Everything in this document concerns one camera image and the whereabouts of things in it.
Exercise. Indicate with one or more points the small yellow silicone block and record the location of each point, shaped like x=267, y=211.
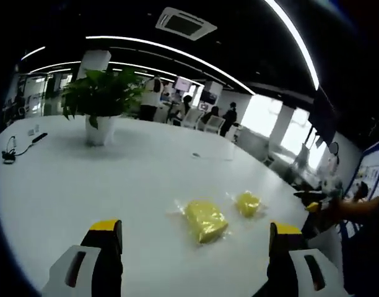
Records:
x=248, y=204

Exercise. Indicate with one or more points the ceiling air conditioner vent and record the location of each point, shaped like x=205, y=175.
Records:
x=186, y=24

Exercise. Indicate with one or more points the dark hanging screen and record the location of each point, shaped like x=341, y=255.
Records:
x=324, y=114

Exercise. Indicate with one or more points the white square pillar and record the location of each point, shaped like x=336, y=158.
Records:
x=95, y=63

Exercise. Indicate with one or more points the white and blue wall board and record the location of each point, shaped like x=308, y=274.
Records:
x=373, y=168

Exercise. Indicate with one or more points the straight ceiling light strip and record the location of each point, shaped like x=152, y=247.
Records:
x=177, y=52

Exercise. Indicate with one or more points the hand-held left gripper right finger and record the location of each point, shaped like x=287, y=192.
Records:
x=294, y=272

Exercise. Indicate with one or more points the large yellow silicone block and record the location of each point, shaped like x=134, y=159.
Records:
x=206, y=221

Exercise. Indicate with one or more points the green potted plant white pot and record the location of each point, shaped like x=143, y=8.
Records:
x=99, y=96

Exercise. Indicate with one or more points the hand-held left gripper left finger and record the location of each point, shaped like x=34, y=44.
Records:
x=93, y=272

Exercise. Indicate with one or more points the person's dark clothing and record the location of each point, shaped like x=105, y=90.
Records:
x=366, y=260

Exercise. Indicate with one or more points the small dark table object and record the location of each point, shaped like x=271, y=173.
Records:
x=196, y=155

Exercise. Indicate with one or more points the small white table item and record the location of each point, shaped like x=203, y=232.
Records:
x=33, y=130

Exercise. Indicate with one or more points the long curved ceiling light strip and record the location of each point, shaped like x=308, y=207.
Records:
x=298, y=40

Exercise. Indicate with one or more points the white office chair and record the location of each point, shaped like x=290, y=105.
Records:
x=194, y=119
x=215, y=125

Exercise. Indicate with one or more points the black bar-shaped device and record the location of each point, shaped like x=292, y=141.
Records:
x=40, y=138

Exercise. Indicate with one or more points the short ceiling light strip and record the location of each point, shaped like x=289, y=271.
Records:
x=33, y=52

